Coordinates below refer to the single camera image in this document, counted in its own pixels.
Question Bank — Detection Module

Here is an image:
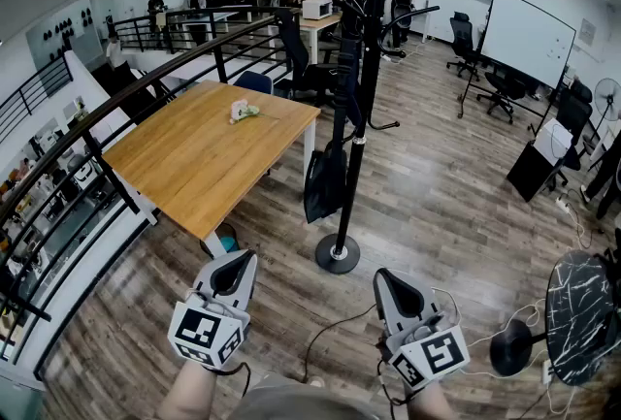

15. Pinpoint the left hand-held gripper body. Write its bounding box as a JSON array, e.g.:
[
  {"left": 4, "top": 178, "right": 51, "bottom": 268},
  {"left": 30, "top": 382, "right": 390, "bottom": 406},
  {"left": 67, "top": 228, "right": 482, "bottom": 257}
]
[{"left": 167, "top": 248, "right": 258, "bottom": 369}]

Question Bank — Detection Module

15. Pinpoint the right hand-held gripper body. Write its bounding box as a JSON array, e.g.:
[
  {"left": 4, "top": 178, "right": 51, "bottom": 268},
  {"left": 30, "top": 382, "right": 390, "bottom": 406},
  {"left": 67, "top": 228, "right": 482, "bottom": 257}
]
[{"left": 372, "top": 267, "right": 472, "bottom": 393}]

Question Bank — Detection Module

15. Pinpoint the black bag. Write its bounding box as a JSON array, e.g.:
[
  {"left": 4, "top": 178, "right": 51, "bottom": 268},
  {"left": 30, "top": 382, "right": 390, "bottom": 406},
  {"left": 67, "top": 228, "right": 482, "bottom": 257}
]
[{"left": 303, "top": 37, "right": 365, "bottom": 225}]

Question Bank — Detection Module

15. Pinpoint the black metal coat rack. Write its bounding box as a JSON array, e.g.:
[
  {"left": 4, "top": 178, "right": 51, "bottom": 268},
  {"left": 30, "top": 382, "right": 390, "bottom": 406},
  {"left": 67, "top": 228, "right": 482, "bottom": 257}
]
[{"left": 314, "top": 0, "right": 441, "bottom": 275}]

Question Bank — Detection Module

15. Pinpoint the person's right forearm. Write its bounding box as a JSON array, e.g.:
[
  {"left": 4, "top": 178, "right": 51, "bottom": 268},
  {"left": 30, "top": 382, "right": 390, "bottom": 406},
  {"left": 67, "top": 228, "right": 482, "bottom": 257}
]
[{"left": 407, "top": 381, "right": 458, "bottom": 420}]

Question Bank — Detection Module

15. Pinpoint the person's left forearm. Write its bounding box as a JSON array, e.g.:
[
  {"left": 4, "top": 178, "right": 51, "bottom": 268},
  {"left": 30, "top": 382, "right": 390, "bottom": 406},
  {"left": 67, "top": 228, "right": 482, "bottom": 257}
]
[{"left": 159, "top": 362, "right": 220, "bottom": 420}]

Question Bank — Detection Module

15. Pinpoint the blue trash bin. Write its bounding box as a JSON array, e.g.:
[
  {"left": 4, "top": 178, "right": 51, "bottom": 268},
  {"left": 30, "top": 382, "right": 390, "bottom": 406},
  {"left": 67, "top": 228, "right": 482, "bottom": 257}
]
[{"left": 201, "top": 222, "right": 240, "bottom": 259}]

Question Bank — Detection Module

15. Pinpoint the person's grey clothing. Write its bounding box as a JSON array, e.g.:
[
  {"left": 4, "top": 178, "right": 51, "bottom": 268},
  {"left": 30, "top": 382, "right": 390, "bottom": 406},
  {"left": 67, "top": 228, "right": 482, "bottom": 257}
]
[{"left": 227, "top": 372, "right": 389, "bottom": 420}]

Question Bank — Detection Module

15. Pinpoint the round black marble table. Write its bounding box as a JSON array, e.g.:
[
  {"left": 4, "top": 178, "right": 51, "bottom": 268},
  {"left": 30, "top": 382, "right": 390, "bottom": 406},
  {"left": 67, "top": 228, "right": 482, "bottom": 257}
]
[{"left": 489, "top": 250, "right": 617, "bottom": 388}]

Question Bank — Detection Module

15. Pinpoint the wooden table with white legs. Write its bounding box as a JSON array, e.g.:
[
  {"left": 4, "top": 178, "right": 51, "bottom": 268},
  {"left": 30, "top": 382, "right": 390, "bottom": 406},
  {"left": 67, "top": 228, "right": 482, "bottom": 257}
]
[{"left": 101, "top": 79, "right": 322, "bottom": 259}]

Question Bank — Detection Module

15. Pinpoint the black cabinet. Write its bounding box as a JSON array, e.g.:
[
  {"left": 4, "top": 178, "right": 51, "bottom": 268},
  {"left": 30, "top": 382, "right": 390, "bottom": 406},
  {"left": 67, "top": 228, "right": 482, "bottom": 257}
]
[{"left": 507, "top": 140, "right": 567, "bottom": 204}]

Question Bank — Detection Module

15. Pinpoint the pink artificial flower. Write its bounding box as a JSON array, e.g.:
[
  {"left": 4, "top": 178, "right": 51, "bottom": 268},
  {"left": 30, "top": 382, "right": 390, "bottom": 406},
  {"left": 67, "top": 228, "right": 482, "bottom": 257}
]
[{"left": 228, "top": 98, "right": 280, "bottom": 126}]

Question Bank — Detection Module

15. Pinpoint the white box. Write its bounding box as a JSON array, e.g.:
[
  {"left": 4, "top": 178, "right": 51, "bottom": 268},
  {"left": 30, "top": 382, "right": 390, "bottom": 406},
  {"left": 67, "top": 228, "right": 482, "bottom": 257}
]
[{"left": 533, "top": 117, "right": 573, "bottom": 162}]

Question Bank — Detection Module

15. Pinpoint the black metal railing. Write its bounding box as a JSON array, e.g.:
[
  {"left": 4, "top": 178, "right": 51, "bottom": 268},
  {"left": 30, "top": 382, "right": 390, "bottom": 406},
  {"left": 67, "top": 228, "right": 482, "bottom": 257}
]
[{"left": 0, "top": 5, "right": 302, "bottom": 380}]

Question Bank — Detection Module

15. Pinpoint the blue chair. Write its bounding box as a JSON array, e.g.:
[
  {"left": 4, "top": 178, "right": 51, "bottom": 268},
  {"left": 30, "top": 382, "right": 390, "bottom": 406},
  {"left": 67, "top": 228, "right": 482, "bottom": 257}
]
[{"left": 233, "top": 71, "right": 274, "bottom": 95}]

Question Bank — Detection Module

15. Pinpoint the black low office chair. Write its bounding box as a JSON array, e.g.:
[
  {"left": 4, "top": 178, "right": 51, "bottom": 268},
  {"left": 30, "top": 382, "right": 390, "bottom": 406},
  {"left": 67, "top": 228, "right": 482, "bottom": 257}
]
[{"left": 475, "top": 71, "right": 528, "bottom": 124}]

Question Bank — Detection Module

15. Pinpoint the black office chair with headrest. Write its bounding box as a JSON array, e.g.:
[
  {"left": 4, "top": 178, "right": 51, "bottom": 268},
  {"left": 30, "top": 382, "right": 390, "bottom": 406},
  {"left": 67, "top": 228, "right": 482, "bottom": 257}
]
[{"left": 542, "top": 78, "right": 594, "bottom": 191}]

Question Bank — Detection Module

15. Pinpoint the black high-back office chair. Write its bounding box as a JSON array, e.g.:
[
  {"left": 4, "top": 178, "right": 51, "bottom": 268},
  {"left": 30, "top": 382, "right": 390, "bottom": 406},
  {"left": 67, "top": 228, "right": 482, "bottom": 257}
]
[{"left": 274, "top": 9, "right": 341, "bottom": 107}]

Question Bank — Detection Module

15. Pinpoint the black standing fan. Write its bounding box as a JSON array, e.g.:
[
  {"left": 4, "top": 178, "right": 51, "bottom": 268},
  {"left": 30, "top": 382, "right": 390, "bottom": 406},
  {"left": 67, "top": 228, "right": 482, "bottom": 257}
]
[{"left": 589, "top": 77, "right": 621, "bottom": 138}]

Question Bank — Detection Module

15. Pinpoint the black mesh office chair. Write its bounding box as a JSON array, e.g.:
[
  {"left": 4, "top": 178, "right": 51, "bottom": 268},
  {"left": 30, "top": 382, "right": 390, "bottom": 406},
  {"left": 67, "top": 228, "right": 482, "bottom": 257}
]
[{"left": 445, "top": 12, "right": 481, "bottom": 82}]

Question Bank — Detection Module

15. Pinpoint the light wooden table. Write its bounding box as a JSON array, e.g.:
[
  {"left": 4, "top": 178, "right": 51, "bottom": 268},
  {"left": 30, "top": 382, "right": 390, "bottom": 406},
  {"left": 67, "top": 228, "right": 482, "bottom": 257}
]
[{"left": 271, "top": 10, "right": 343, "bottom": 65}]

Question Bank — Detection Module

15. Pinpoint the white rolling whiteboard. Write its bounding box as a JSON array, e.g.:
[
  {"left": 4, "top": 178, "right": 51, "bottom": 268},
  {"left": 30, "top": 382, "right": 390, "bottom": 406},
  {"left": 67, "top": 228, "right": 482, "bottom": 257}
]
[{"left": 458, "top": 0, "right": 578, "bottom": 138}]

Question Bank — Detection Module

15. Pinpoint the white microwave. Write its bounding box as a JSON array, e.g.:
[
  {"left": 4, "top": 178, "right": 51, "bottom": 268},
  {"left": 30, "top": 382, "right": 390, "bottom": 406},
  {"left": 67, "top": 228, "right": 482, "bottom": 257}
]
[{"left": 301, "top": 0, "right": 334, "bottom": 20}]

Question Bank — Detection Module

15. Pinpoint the white floor cable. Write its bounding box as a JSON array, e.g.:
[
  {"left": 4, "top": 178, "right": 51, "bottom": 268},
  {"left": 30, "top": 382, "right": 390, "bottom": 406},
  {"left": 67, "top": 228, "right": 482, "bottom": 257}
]
[{"left": 460, "top": 301, "right": 549, "bottom": 378}]

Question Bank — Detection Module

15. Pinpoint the black floor cable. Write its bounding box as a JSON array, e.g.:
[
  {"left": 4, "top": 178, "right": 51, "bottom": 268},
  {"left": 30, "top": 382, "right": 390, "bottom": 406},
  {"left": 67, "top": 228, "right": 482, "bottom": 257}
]
[{"left": 303, "top": 304, "right": 377, "bottom": 383}]

